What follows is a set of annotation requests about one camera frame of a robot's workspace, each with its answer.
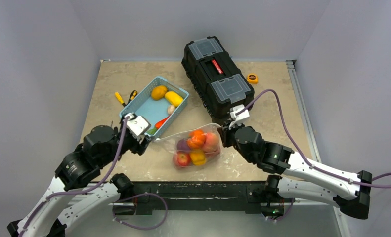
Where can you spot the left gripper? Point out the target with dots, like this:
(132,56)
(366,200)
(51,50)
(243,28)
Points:
(139,146)

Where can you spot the black yellow handle tool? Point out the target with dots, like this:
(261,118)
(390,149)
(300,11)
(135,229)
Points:
(132,96)

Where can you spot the polka dot zip bag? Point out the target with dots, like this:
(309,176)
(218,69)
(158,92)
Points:
(169,143)

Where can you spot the red onion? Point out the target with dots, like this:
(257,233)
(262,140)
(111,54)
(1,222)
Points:
(182,146)

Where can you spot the black base frame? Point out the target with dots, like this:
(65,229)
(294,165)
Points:
(251,197)

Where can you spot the yellow tape measure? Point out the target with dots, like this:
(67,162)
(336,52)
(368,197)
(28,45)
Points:
(252,78)

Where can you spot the red apple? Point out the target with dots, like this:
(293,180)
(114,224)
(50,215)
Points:
(182,159)

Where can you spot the small orange pumpkin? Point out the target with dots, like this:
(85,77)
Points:
(196,139)

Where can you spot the garlic bulb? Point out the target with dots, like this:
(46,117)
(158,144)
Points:
(170,109)

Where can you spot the yellow lemon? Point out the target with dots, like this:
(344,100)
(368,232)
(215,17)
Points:
(158,92)

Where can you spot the yellow bell pepper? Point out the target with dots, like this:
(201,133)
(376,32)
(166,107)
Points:
(198,157)

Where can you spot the light blue plastic basket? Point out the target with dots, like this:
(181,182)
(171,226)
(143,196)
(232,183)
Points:
(154,111)

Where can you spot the yellow handle screwdriver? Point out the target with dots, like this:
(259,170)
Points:
(120,99)

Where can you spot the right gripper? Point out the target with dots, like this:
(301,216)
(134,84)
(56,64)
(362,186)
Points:
(227,133)

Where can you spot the yellow squash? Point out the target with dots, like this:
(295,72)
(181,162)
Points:
(173,98)

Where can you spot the peach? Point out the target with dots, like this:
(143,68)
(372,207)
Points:
(211,143)

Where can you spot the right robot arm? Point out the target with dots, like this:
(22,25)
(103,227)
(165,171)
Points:
(348,191)

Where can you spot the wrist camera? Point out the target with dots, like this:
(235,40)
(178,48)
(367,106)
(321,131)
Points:
(238,115)
(136,125)

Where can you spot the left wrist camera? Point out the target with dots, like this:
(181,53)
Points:
(136,125)

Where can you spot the black plastic toolbox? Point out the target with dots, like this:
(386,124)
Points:
(217,80)

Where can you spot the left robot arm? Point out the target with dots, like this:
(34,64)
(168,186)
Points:
(82,171)

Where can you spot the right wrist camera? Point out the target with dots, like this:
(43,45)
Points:
(238,115)

